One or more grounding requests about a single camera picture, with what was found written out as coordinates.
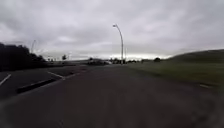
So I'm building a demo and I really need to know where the grass slope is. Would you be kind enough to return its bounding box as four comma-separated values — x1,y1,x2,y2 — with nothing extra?
126,48,224,88

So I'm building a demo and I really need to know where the concrete kerb stop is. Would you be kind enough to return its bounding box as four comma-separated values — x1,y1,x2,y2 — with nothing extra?
15,77,57,95

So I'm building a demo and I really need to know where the round bush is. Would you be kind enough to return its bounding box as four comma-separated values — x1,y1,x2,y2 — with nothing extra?
153,56,162,63

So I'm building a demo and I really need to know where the dark hedge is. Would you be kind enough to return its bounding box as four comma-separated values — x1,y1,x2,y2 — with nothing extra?
0,42,49,72

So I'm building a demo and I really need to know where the curved street lamp pole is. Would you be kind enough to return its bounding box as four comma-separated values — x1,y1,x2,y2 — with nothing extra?
112,23,125,65

